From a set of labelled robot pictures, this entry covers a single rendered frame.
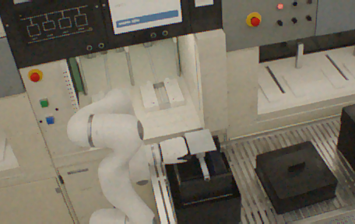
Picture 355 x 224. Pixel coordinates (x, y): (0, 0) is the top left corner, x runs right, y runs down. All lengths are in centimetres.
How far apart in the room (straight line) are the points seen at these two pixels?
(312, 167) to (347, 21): 70
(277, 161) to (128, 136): 98
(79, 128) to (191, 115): 111
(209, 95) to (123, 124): 86
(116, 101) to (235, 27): 77
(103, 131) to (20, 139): 96
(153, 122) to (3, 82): 79
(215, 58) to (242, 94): 30
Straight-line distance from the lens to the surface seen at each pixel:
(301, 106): 242
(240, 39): 202
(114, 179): 139
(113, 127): 130
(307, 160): 213
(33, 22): 186
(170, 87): 249
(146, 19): 188
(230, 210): 192
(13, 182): 242
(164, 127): 229
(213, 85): 206
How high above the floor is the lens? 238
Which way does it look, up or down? 40 degrees down
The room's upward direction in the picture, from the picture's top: 7 degrees counter-clockwise
